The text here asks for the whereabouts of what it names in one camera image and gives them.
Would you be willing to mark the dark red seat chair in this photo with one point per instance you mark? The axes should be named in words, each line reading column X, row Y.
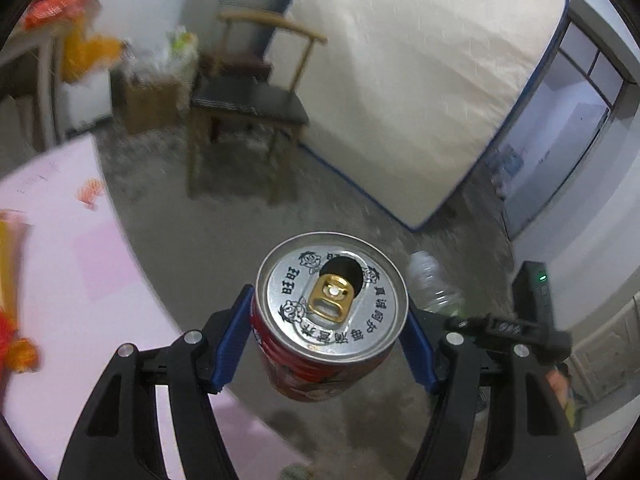
column 242, row 66

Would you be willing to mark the brown cardboard box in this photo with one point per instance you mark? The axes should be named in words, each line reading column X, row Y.
column 150, row 105

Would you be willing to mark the yellow plastic bag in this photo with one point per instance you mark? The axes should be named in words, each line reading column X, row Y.
column 90, row 52

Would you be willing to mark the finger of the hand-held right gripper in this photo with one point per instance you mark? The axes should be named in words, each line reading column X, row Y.
column 505, row 329

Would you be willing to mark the green and white package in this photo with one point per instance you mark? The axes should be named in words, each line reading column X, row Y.
column 182, row 42

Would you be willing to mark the clear snack bag red label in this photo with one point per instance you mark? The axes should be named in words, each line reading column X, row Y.
column 12, row 340

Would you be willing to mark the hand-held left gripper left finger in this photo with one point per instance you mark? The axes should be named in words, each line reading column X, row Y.
column 232, row 340

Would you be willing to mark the glass panel door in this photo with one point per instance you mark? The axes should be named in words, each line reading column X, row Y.
column 575, row 50

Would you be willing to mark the white cabinet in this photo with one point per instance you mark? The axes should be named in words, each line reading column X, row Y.
column 85, row 105

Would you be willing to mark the pile of clear plastic bags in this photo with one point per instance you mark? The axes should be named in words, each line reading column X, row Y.
column 145, row 60

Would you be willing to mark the red drink can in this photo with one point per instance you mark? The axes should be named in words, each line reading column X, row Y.
column 330, row 320

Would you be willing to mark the green label plastic bottle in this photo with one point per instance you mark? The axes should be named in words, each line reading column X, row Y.
column 430, row 280

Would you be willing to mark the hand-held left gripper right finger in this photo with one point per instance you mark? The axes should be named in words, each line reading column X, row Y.
column 420, row 355

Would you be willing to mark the grey side table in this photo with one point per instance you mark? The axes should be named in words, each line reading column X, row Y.
column 25, row 55

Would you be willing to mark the beige mattress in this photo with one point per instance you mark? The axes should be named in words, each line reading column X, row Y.
column 400, row 85

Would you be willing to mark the wooden chair black seat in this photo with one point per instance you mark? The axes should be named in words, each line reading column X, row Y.
column 250, row 102

